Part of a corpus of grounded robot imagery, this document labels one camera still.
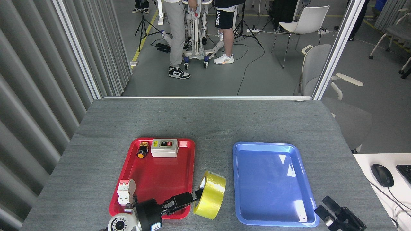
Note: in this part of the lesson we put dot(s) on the red plastic tray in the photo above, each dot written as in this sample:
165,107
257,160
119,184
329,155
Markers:
160,176

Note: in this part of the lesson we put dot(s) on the grey two-button switch box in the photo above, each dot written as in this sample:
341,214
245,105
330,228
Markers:
164,149

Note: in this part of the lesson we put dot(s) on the silver aluminium rail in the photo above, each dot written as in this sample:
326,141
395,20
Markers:
205,97

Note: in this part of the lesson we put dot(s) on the silver aluminium post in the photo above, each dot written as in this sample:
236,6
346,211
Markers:
337,48
77,48

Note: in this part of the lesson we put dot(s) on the white red circuit breaker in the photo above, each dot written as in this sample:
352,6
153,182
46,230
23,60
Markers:
126,192

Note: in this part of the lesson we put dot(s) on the black power adapter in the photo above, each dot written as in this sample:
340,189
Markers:
163,47

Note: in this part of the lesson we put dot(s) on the small black white component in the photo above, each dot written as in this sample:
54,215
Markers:
128,210

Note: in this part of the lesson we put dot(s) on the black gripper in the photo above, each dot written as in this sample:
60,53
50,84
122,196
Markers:
147,215
348,221

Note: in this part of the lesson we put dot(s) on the white power strip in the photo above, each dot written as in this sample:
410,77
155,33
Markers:
253,30

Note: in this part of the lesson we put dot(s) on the grey wheeled chair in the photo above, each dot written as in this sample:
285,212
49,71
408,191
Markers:
399,32

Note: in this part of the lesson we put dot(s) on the white plastic chair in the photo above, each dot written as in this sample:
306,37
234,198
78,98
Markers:
308,19

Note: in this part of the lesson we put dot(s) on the white wheeled stand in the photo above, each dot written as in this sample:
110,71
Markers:
196,38

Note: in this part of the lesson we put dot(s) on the grey office chair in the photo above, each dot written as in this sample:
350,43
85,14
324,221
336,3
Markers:
316,64

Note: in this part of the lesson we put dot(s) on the blue plastic tray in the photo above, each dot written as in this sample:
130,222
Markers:
266,179

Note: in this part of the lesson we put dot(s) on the black cabinet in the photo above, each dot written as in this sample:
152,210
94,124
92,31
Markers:
282,11

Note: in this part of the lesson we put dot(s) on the black tripod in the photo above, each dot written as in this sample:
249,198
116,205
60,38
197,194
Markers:
143,22
244,25

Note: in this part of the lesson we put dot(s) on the black orange push button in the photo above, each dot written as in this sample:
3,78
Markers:
142,152

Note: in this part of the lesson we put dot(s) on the person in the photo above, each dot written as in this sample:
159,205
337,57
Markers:
224,17
176,32
141,4
358,19

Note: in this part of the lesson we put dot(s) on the white desk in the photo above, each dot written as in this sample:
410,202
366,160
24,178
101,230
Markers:
369,160

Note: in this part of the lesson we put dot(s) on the black keyboard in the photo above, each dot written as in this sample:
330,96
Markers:
405,171

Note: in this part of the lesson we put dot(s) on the yellow tape roll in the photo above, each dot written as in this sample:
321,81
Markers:
212,195

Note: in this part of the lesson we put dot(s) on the black computer mouse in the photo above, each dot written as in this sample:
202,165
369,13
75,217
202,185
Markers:
382,175

